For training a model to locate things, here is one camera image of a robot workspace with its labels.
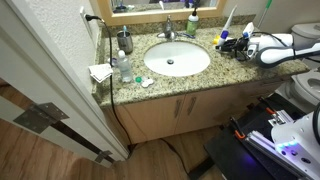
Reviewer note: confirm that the white contact lens case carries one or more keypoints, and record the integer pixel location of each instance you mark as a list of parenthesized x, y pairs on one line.
[(144, 81)]

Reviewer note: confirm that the wooden vanity cabinet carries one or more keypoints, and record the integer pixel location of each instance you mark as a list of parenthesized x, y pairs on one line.
[(142, 120)]

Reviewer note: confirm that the white oval sink basin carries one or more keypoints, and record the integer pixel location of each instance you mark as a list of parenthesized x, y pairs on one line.
[(176, 59)]

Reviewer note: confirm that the chrome faucet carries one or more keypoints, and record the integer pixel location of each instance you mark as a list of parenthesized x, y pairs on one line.
[(168, 32)]

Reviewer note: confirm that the yellow-capped small bottle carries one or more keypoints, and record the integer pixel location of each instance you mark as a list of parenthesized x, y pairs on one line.
[(216, 40)]

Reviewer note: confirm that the stainless steel cup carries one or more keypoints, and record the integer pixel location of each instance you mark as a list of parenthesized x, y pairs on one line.
[(124, 40)]

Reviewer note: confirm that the green and white mop handle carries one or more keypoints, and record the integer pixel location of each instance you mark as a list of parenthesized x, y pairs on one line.
[(268, 4)]

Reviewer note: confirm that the wall power outlet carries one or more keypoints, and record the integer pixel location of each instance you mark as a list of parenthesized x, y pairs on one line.
[(85, 20)]

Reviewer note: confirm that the white blue-capped lotion tube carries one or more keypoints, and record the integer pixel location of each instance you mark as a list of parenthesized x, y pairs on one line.
[(248, 30)]

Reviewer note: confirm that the toothbrush in cup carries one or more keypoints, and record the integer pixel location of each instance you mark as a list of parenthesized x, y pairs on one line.
[(125, 30)]

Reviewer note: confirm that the white flat toothpaste box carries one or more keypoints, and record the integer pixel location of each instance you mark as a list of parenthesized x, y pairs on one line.
[(229, 20)]

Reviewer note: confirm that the white door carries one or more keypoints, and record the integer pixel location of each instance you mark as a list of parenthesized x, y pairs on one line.
[(46, 49)]

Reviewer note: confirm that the green soap dispenser bottle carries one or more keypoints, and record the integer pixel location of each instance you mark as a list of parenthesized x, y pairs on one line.
[(192, 23)]

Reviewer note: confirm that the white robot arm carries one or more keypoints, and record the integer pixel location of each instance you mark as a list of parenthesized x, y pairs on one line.
[(286, 50)]

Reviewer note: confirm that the wood-framed mirror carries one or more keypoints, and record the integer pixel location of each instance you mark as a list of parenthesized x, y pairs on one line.
[(155, 16)]

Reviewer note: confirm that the clear plastic bottle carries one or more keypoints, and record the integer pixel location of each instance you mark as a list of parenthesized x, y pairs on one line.
[(124, 67)]

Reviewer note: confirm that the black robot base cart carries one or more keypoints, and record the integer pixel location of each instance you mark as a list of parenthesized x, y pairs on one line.
[(240, 157)]

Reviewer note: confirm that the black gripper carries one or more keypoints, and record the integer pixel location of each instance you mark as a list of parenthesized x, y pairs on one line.
[(241, 44)]

